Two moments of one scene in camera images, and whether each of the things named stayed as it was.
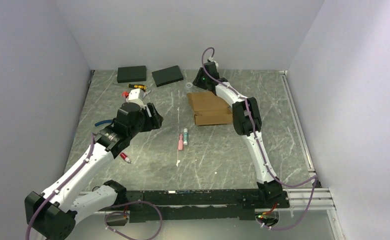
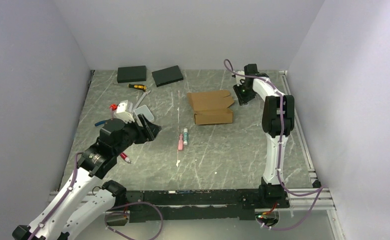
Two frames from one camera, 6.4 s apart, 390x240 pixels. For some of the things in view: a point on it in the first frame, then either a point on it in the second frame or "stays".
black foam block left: [131, 74] stays
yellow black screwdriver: [144, 87] stays
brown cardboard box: [209, 109] stays
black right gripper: [197, 82] → [242, 99]
